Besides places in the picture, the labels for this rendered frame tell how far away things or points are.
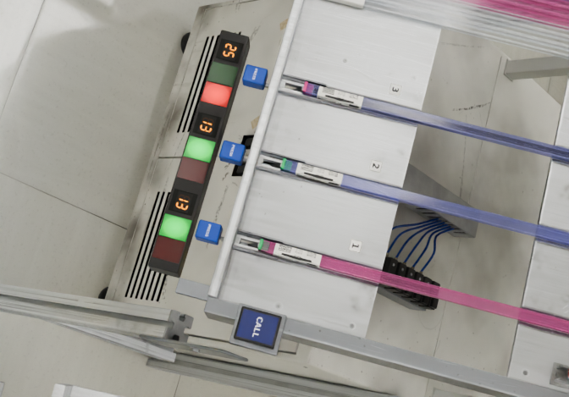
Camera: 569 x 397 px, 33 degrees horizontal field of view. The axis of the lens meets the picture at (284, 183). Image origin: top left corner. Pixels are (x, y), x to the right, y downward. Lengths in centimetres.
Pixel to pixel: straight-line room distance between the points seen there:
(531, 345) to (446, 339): 55
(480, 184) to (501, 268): 18
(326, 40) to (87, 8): 78
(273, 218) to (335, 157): 11
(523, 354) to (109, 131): 106
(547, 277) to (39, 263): 102
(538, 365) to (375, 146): 34
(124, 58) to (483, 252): 82
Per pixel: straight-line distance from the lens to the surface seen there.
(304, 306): 122
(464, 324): 183
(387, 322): 165
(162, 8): 211
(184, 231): 126
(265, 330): 117
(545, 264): 128
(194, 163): 128
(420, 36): 134
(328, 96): 128
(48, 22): 194
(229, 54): 133
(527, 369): 125
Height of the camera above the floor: 163
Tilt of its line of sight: 44 degrees down
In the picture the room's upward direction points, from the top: 90 degrees clockwise
